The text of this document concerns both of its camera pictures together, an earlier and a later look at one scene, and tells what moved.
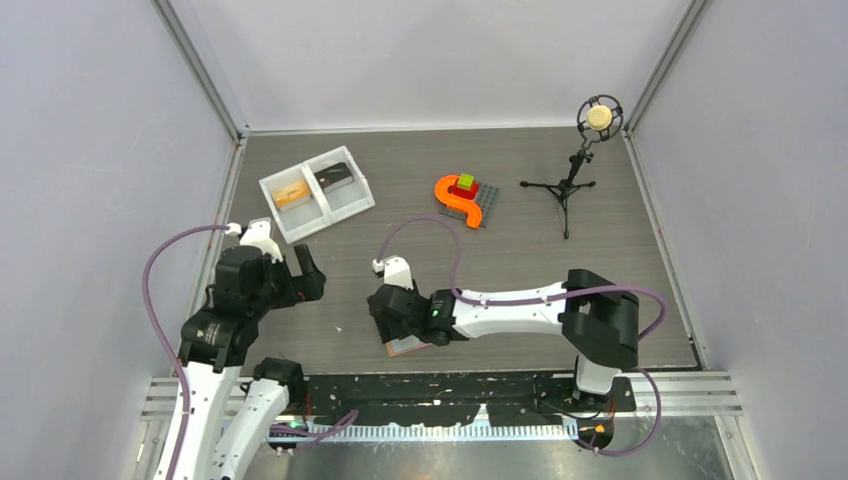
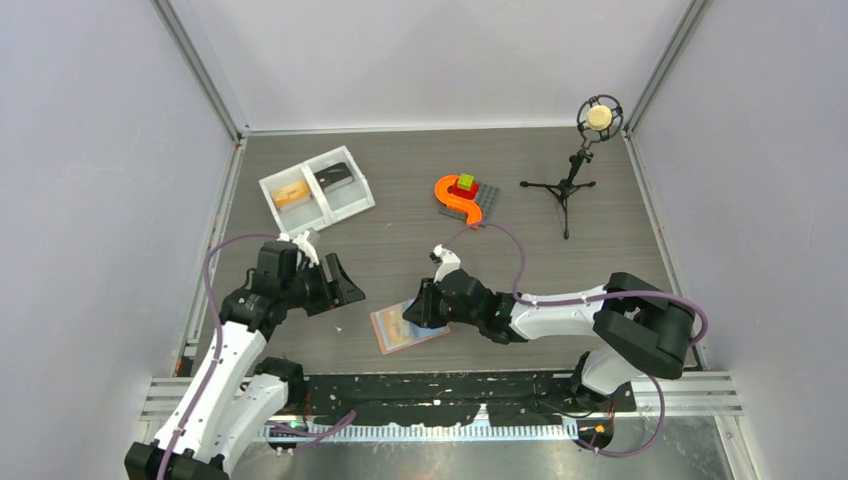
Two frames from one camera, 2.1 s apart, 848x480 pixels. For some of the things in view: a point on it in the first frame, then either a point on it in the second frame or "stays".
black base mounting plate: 514,398 stays
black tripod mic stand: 566,186 stays
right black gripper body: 390,333 -> 463,317
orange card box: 292,196 stays
